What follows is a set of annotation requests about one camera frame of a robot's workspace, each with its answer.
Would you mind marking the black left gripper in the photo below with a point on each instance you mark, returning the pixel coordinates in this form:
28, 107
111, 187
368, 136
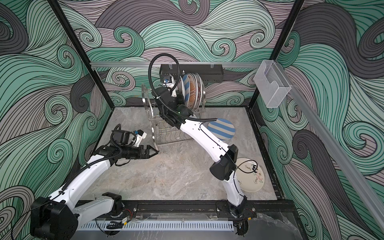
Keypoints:
147, 156

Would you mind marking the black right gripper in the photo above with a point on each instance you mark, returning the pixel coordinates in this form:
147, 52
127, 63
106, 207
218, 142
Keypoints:
183, 102

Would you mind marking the blue cream striped plate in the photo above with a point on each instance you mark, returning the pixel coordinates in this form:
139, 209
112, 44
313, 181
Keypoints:
186, 84

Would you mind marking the white plate red characters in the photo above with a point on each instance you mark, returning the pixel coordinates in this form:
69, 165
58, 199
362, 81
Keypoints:
203, 93

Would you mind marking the cream plate small drawings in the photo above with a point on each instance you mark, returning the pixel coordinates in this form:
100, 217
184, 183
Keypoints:
250, 175

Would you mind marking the sunburst plate red green rim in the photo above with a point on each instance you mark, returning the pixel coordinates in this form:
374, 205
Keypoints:
174, 90

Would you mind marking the white plate teal red rim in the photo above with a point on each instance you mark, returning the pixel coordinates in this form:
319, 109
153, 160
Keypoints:
181, 88

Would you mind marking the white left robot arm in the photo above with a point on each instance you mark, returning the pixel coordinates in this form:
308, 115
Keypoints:
58, 217

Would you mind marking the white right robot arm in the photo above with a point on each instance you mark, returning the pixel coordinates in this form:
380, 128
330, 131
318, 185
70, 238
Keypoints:
224, 156

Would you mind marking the steel two-tier dish rack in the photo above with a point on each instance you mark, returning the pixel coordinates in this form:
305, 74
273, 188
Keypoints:
162, 132

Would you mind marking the blue white striped plate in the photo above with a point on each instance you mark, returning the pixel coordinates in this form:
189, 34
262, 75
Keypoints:
222, 129

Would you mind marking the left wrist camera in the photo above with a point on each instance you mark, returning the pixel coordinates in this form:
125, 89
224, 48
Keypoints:
139, 136

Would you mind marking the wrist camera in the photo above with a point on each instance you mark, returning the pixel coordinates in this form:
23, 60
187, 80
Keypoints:
168, 81
139, 136

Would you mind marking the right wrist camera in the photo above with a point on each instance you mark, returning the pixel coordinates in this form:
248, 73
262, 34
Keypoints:
168, 81

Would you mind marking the black wall-mounted tray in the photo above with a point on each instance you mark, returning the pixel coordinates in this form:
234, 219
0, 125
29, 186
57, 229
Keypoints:
208, 73

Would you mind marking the white slotted cable duct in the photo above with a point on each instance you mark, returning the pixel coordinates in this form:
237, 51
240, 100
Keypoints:
163, 226

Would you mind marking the clear acrylic wall holder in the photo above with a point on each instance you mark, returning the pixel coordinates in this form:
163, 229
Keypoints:
272, 83

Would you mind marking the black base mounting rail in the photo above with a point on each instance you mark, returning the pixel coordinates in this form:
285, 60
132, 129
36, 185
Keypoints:
214, 208

